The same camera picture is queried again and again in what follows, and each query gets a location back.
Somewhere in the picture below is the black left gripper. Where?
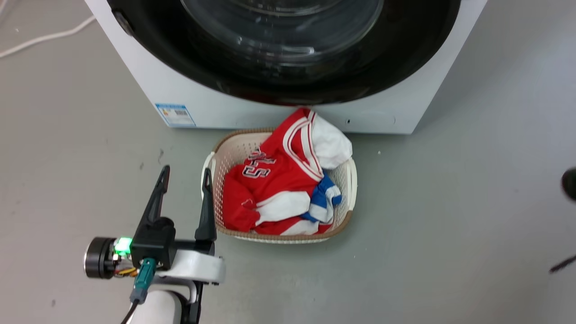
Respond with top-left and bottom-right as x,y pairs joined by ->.
84,165 -> 217,279

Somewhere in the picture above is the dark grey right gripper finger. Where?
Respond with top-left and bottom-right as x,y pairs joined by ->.
561,167 -> 576,201
549,254 -> 576,274

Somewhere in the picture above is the white front-load washing machine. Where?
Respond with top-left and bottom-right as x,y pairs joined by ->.
85,0 -> 489,135

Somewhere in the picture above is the black round washing machine door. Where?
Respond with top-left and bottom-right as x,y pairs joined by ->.
107,0 -> 462,107

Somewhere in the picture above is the beige plastic laundry basket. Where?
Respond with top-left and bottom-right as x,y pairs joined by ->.
201,128 -> 358,244

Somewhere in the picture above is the blue energy label sticker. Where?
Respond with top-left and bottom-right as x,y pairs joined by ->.
155,103 -> 197,128

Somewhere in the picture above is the red and white jersey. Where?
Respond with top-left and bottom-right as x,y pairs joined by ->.
222,107 -> 334,236

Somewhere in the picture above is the blue and white garment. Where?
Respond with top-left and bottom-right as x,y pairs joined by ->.
300,175 -> 343,224

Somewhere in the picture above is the black cable with teal plug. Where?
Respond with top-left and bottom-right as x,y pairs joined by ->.
119,257 -> 157,324

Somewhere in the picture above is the white cable on floor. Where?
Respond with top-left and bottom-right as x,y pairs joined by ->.
0,15 -> 96,59

